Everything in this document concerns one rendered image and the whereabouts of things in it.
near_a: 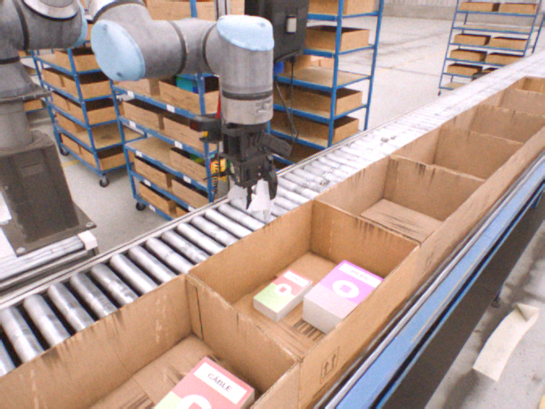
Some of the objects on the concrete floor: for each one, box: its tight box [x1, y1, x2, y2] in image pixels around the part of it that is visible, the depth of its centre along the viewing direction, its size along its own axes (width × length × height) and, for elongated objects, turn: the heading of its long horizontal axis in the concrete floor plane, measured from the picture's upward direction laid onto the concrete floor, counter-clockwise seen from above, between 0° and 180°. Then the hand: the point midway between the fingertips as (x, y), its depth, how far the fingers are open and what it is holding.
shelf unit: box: [263, 0, 384, 166], centre depth 277 cm, size 98×49×196 cm, turn 47°
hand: (258, 208), depth 82 cm, fingers open, 5 cm apart
